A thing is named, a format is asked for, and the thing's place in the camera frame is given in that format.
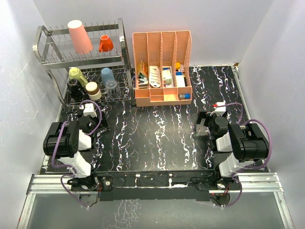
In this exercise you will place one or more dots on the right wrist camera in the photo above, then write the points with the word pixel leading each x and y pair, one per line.
pixel 218 109

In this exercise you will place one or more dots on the yellow capped bottle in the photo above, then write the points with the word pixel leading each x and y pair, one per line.
pixel 177 66

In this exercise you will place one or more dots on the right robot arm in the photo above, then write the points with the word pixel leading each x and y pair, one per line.
pixel 245 144

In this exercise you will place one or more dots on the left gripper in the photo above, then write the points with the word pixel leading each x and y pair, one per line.
pixel 104 123

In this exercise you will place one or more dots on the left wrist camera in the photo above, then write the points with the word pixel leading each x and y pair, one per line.
pixel 88 109

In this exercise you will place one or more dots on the white barcode card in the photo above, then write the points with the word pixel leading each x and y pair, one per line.
pixel 154 76

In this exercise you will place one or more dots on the orange ceramic mug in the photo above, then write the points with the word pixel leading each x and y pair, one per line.
pixel 106 44

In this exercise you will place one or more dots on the blue capped small bottle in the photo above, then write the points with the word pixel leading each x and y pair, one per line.
pixel 184 96

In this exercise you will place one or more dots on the peach plastic desk organizer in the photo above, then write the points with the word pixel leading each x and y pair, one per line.
pixel 163 49

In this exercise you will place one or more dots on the tall pink cup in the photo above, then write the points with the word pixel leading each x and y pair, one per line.
pixel 80 39

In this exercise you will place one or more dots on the orange booklet stack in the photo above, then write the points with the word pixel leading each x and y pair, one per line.
pixel 142 69

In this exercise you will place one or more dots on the steel two-tier dish rack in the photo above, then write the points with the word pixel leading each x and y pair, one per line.
pixel 54 50

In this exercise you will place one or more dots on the blue plastic cup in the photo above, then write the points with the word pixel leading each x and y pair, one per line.
pixel 107 75

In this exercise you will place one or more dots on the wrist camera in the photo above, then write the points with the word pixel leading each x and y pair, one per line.
pixel 218 109
pixel 88 109

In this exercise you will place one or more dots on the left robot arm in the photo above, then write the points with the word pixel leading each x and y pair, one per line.
pixel 64 143

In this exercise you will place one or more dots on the light green mug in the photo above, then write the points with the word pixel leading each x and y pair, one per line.
pixel 76 73

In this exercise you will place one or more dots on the aluminium rail frame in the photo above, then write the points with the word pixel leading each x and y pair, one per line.
pixel 156 201

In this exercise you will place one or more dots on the blue white box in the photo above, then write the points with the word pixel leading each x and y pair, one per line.
pixel 180 79

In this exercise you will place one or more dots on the cream and brown tumbler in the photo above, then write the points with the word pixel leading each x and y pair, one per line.
pixel 93 91

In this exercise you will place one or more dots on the clear faceted glass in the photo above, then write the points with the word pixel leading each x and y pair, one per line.
pixel 112 89

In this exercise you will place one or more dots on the green white medicine box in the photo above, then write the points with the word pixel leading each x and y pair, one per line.
pixel 167 76

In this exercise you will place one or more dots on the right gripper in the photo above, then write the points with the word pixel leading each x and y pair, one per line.
pixel 203 115

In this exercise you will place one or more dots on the black mug white inside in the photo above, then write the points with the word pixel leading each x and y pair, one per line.
pixel 75 89

